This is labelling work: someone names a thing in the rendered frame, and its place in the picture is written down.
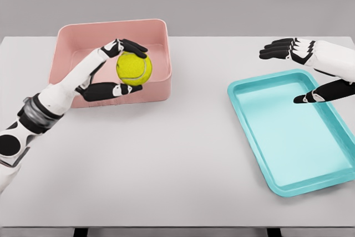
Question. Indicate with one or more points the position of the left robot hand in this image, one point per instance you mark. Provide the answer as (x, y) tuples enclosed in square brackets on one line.
[(91, 65)]

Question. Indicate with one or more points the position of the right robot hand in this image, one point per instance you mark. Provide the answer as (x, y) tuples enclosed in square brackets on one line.
[(330, 54)]

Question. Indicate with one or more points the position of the yellow tennis ball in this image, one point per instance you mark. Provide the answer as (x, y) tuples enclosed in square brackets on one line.
[(134, 68)]

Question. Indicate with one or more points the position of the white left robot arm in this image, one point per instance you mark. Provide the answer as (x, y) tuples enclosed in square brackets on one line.
[(52, 95)]

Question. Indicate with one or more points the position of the pink plastic basket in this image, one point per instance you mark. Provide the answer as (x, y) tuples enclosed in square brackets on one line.
[(83, 35)]

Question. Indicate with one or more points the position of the blue plastic tray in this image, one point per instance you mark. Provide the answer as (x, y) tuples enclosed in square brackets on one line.
[(291, 142)]

